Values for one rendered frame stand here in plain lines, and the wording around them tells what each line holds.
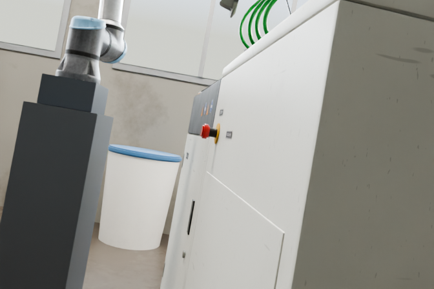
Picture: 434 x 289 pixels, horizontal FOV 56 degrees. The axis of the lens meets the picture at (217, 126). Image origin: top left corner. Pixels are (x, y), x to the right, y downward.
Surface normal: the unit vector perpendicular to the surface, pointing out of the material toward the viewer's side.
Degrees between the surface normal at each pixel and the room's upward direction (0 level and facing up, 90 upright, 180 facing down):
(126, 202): 94
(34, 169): 90
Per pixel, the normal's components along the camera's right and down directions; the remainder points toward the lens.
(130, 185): -0.10, 0.02
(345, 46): 0.16, 0.00
